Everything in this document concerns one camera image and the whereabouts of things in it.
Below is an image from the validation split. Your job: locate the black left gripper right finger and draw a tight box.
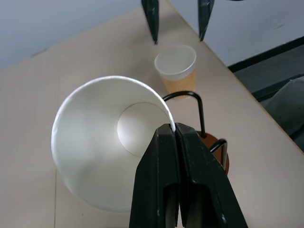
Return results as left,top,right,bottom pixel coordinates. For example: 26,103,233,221
175,122,249,228

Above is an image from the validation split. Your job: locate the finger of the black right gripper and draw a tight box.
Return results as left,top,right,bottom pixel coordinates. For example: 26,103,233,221
198,0,216,43
141,0,160,45

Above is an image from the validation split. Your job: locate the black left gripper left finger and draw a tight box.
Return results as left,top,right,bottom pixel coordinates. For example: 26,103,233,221
129,123,181,228

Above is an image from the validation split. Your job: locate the brown paper cup white rim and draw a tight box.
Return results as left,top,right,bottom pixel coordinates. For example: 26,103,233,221
154,44,197,100

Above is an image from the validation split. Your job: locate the grey seat cushion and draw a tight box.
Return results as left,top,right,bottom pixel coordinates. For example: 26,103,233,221
258,76,304,154

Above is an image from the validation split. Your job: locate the black wire cup holder wooden base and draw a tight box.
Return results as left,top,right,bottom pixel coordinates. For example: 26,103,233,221
162,91,230,178

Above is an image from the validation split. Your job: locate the black metal furniture frame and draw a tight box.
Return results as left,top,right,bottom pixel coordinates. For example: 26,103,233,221
227,35,304,102

